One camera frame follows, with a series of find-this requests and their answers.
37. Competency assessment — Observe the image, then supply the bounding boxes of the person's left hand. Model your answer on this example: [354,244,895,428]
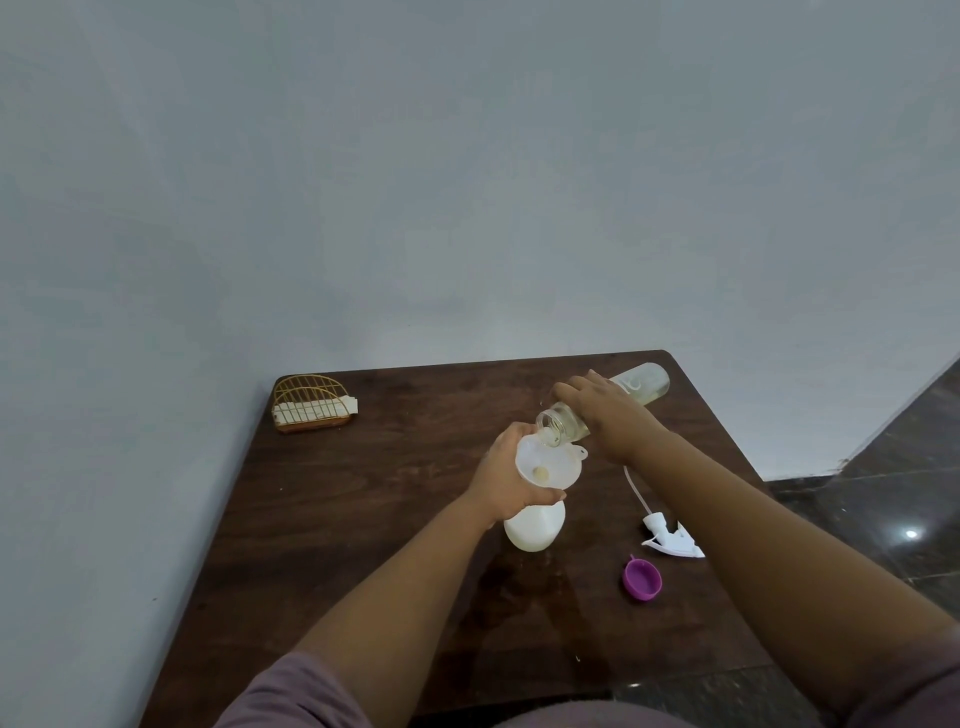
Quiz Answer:
[464,422,568,526]

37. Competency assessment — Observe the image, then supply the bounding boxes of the person's right hand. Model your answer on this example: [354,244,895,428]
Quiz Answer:
[552,369,673,466]

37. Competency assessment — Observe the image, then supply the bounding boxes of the white plastic funnel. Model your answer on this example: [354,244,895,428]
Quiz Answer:
[515,432,590,489]

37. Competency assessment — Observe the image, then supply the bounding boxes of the clear plastic bottle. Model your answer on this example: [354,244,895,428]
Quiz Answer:
[536,362,671,449]

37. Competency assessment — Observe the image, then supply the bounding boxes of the white plastic spray bottle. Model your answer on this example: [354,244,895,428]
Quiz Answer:
[503,500,567,554]

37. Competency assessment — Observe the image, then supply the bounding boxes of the white spray trigger with tube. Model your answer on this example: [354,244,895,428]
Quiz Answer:
[623,464,706,560]

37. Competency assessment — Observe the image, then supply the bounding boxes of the purple bottle cap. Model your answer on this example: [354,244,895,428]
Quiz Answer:
[623,554,664,604]

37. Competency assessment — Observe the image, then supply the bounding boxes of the person's right forearm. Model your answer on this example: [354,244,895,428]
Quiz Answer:
[641,434,958,714]

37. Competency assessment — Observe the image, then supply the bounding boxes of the person's left forearm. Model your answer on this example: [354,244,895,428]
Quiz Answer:
[292,494,500,728]

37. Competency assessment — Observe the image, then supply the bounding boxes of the person's mauve shirt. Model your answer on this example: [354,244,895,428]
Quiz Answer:
[213,626,960,728]

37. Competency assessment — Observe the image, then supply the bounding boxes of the white folded napkins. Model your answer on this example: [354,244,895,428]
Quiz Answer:
[273,397,359,426]

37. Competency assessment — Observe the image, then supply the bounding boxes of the gold wire napkin holder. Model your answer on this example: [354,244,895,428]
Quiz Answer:
[270,374,359,435]

